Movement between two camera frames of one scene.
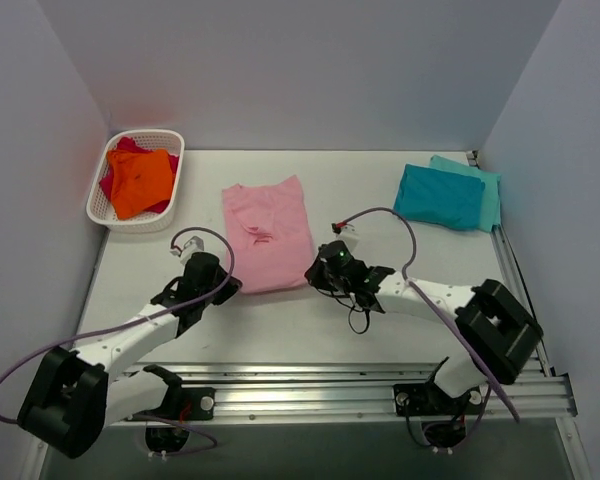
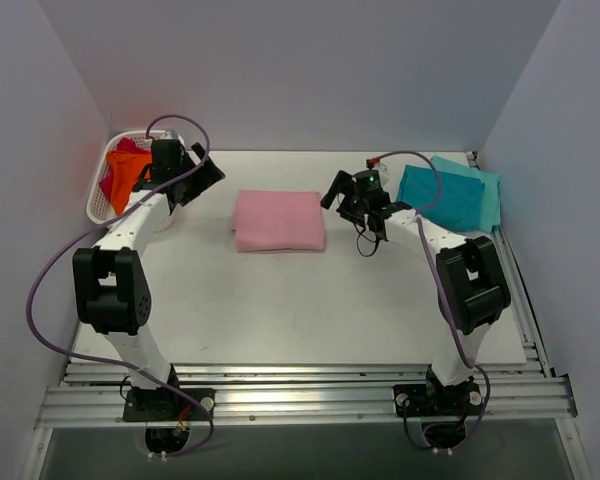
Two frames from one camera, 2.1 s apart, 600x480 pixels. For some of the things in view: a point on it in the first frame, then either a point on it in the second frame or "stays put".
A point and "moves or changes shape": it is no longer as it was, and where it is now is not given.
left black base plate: x=189 y=403 stays put
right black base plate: x=430 y=399 stays put
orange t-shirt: x=139 y=180 stays put
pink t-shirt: x=268 y=235 moves or changes shape
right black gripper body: x=315 y=275 to x=344 y=197
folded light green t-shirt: x=490 y=215 stays put
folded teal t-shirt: x=436 y=195 stays put
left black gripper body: x=225 y=287 to x=200 y=175
